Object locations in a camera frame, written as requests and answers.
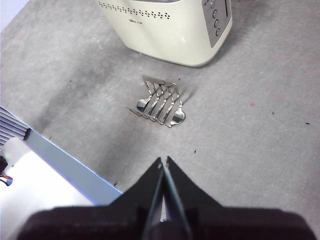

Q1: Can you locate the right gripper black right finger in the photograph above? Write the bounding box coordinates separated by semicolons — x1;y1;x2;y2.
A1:
164;156;314;240

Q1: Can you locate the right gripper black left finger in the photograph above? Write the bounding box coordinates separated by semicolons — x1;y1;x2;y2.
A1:
16;156;165;240

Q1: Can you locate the cream toaster with chrome top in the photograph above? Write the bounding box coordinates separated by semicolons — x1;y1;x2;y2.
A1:
96;0;234;68

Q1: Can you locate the ribbed grey panel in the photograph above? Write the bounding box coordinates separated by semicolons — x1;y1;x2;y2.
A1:
0;106;32;147

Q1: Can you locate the pale grey frame bar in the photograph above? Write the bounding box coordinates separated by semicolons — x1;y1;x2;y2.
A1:
26;128;125;206

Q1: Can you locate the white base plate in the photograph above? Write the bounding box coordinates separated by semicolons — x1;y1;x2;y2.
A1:
0;137;98;240

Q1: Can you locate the silver wire toast rack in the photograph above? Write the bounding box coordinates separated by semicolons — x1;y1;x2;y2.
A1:
123;75;187;129

